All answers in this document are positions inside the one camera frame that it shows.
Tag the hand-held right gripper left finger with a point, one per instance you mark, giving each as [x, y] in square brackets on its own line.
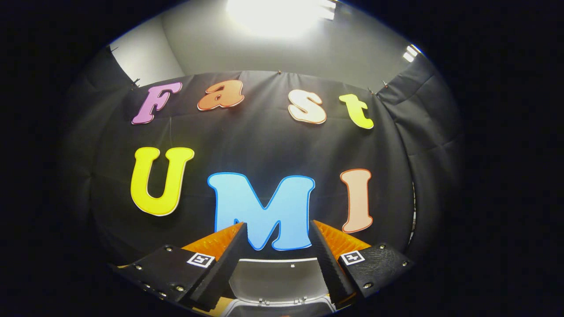
[224, 270]

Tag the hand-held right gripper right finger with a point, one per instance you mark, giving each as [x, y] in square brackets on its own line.
[328, 268]

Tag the white desktop garbage bin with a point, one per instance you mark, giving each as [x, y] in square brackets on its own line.
[277, 281]

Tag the wooden desktop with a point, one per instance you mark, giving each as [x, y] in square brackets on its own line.
[221, 303]

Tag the black backdrop cloth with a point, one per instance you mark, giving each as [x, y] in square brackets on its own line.
[264, 145]

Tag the small ceiling light panel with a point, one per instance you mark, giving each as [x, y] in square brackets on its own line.
[410, 53]

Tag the long ceiling light panel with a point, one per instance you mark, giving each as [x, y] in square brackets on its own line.
[273, 17]

